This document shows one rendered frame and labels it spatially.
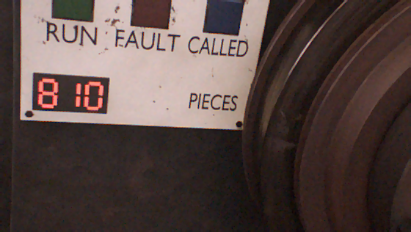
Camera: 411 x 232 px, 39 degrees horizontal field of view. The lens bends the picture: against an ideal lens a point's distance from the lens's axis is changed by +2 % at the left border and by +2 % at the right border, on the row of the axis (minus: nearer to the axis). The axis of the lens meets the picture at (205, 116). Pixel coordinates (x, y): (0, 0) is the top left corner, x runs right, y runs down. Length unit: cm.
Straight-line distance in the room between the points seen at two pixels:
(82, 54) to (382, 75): 31
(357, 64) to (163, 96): 23
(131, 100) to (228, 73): 12
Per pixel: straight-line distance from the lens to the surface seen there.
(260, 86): 60
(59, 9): 62
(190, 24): 64
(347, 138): 55
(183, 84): 66
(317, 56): 54
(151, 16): 62
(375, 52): 54
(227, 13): 64
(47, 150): 71
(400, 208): 54
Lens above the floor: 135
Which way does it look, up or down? 24 degrees down
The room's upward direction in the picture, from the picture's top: 9 degrees clockwise
